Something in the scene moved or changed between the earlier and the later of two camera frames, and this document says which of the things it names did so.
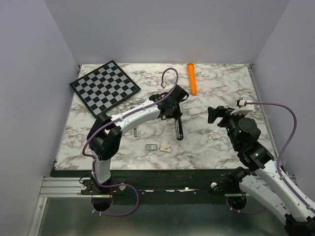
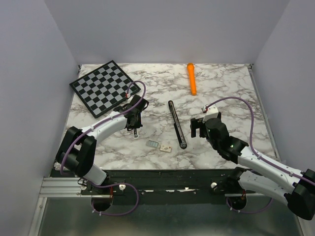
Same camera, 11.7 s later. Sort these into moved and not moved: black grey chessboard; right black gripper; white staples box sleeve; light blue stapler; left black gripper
Moved: right black gripper; left black gripper
Not moved: light blue stapler; black grey chessboard; white staples box sleeve
